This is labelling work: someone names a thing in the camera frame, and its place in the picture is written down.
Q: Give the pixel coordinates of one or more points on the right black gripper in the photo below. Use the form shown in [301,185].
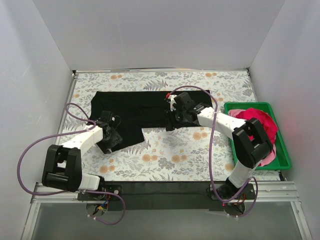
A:
[171,121]

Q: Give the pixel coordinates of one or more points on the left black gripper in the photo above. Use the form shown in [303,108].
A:
[110,144]

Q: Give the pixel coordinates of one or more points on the black t shirt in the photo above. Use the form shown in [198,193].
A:
[134,111]

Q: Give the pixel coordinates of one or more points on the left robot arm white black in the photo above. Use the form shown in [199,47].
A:
[63,163]

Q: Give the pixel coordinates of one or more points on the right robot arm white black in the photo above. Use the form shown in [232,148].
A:
[250,140]

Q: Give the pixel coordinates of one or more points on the floral table mat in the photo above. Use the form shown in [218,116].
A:
[179,155]

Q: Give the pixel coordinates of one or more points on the pink t shirt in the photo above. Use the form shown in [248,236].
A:
[268,157]

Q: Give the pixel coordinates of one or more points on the green plastic bin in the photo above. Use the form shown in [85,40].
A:
[282,159]

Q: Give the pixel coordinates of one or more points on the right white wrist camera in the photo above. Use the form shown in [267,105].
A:
[170,98]

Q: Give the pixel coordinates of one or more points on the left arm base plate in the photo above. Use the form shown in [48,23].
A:
[108,192]

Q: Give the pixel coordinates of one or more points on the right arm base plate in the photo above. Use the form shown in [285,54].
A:
[226,191]

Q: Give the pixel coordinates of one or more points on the aluminium frame rail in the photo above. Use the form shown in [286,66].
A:
[266,191]

